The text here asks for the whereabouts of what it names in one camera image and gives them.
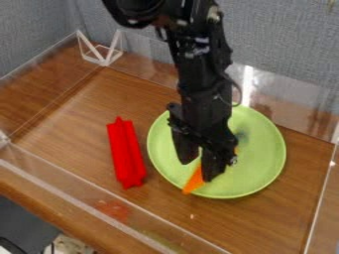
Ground orange toy carrot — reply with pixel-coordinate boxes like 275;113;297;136
181;145;241;195

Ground black cable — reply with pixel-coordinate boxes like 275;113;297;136
223;72;244;108

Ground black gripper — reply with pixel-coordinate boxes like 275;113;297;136
167;86;239;183

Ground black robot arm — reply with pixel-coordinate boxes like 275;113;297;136
101;0;239;182

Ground clear acrylic enclosure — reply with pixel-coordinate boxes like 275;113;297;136
0;31;339;254

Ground green round plate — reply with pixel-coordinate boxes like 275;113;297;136
147;106;287;199

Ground clear acrylic corner bracket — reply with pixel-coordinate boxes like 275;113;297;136
76;31;123;66

